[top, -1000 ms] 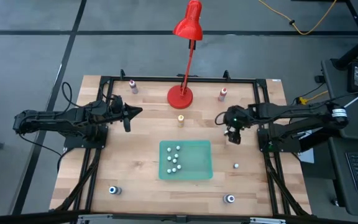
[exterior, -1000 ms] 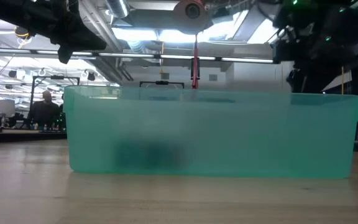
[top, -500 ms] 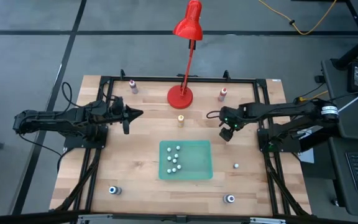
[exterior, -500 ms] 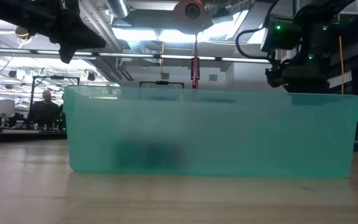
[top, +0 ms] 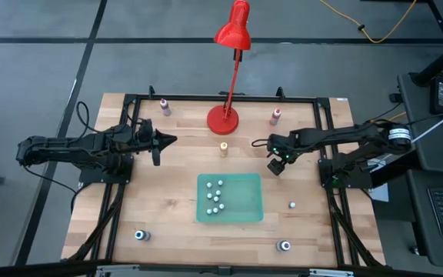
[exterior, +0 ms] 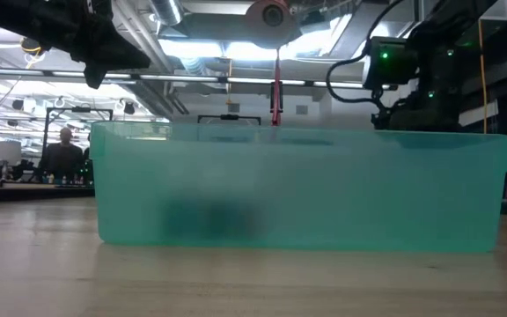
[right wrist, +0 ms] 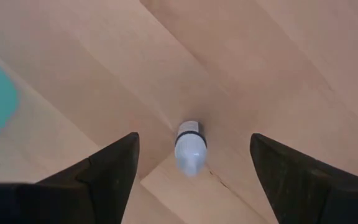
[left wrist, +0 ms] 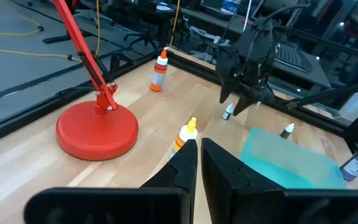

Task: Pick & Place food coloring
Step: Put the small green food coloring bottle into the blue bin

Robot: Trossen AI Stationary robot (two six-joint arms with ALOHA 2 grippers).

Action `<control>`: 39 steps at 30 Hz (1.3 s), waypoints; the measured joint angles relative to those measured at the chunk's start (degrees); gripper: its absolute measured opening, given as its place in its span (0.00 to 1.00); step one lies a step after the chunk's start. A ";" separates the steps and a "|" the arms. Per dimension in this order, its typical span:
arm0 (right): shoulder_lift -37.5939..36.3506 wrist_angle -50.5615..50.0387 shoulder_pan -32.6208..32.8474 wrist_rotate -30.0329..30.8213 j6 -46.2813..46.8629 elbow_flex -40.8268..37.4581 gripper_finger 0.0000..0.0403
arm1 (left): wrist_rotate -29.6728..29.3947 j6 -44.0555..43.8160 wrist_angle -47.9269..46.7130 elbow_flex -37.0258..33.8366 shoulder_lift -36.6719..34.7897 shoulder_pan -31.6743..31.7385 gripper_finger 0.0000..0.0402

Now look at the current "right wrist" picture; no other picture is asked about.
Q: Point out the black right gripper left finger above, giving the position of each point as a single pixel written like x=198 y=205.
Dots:
x=110 y=174

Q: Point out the small white-capped dye bottle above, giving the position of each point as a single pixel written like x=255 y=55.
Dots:
x=191 y=152

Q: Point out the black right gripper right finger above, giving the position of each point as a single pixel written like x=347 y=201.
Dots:
x=291 y=180

